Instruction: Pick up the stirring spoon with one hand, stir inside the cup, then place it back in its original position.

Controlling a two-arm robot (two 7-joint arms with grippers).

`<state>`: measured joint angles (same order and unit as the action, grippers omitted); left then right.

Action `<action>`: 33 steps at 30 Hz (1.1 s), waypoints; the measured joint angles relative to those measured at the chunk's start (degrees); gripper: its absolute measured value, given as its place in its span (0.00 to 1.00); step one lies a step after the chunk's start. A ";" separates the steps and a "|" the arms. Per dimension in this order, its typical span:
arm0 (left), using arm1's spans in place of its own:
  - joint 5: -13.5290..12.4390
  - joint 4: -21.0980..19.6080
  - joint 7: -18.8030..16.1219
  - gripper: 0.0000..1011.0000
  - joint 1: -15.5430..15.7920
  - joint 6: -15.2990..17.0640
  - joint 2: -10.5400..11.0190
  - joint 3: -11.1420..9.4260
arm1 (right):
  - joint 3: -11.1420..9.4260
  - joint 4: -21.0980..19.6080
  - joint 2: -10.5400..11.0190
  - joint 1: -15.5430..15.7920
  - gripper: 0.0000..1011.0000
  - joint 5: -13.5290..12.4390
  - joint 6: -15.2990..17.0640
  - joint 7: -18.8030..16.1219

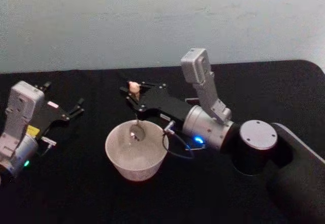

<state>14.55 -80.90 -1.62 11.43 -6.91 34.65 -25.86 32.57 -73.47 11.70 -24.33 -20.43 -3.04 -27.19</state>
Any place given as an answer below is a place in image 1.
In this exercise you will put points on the white bowl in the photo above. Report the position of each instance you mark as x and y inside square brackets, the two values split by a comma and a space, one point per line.
[137, 155]

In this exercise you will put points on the black table cloth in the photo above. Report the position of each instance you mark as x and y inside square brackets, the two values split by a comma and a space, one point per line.
[76, 198]

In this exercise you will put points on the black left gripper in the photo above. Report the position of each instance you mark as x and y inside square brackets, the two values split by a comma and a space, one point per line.
[52, 116]

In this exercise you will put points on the pale grey wall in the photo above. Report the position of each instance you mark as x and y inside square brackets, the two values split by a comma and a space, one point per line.
[142, 20]

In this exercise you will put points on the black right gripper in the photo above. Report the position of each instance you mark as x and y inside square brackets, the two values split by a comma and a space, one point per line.
[165, 104]

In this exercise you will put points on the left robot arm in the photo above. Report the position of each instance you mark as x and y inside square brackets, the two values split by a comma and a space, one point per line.
[17, 122]

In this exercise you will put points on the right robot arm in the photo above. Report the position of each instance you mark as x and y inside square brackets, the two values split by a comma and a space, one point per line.
[256, 142]

